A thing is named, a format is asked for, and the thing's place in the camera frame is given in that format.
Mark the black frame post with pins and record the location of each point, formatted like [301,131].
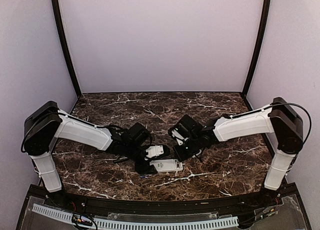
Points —
[65,48]
[257,46]

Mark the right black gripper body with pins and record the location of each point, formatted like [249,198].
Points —
[193,147]

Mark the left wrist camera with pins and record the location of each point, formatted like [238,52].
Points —
[157,151]

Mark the right black frame post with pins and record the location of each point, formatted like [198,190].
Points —
[257,46]

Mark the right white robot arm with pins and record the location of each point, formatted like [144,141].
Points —
[279,117]

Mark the left black frame post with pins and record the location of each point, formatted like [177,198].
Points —
[65,48]

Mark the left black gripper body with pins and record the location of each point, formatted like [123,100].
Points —
[131,155]

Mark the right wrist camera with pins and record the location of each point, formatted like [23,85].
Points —
[173,132]

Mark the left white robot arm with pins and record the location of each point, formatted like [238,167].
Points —
[49,123]

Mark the white remote control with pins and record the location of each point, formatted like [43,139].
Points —
[167,165]

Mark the white slotted cable duct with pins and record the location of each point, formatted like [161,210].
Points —
[118,221]

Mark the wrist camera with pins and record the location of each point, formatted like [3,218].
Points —
[157,151]
[173,132]

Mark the black curved front rail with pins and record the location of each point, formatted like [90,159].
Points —
[231,205]

